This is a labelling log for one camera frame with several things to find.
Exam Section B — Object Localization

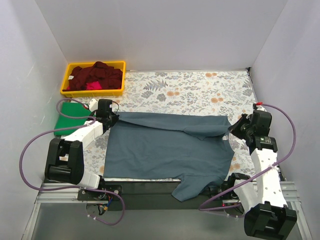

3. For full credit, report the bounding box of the blue-grey t shirt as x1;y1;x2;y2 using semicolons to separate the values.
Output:
103;112;234;202

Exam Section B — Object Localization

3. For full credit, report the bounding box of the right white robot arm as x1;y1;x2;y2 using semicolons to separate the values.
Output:
226;109;297;240

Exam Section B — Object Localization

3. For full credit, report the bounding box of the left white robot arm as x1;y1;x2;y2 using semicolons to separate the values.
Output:
44;99;119;200

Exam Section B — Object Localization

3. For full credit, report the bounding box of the pink t shirt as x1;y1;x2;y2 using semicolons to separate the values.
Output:
86;81;103;91

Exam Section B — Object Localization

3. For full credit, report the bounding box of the folded green t shirt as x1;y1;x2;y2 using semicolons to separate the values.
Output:
53;102;91;137

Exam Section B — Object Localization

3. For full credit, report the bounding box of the dark red t shirt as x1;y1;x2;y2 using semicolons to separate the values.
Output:
64;61;123;92

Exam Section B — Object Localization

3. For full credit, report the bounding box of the yellow plastic bin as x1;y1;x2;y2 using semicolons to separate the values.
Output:
60;60;126;98

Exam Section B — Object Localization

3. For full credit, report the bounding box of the floral table mat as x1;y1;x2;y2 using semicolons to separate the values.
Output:
49;70;283;183

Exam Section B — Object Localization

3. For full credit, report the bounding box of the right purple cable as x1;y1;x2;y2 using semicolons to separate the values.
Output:
199;102;297;218

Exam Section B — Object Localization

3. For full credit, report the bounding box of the purple cable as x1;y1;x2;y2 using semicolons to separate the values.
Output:
19;98;126;226
199;102;297;218

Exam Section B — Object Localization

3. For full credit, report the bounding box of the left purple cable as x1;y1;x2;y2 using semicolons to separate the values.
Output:
19;98;126;226

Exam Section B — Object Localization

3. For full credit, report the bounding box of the aluminium frame rail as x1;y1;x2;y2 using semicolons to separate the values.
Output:
35;183;82;204

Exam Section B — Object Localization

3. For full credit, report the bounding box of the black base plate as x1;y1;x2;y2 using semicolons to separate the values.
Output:
77;181;251;212

